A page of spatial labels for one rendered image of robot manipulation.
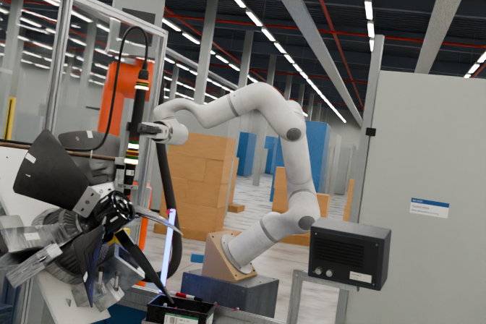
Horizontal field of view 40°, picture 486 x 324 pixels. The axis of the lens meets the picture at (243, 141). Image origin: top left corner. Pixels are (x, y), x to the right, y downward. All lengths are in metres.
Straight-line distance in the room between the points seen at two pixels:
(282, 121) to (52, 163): 0.82
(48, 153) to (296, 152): 0.93
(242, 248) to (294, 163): 0.44
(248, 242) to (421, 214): 1.33
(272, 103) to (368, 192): 1.53
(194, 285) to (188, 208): 7.57
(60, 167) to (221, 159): 8.11
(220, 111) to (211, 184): 7.81
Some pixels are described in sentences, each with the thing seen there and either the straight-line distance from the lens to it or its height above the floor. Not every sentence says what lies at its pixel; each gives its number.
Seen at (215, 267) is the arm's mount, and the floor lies 0.97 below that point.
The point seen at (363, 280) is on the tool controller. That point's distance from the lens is 2.37.
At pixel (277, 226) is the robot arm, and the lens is 2.70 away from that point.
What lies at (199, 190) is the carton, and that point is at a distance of 10.29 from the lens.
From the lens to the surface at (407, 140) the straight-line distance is 3.82.
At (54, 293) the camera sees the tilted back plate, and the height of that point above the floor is 0.93.
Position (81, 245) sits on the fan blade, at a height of 1.13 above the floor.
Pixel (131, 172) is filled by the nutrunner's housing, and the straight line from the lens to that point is 2.31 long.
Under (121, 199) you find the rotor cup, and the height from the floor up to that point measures 1.24.
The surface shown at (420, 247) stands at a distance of 3.81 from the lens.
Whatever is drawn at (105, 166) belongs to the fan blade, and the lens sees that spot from 2.36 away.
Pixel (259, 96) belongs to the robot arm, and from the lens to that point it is 2.42.
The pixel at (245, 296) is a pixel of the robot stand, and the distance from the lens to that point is 2.67.
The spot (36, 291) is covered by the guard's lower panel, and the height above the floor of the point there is 0.70.
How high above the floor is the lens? 1.46
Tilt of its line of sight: 1 degrees up
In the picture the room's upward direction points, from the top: 8 degrees clockwise
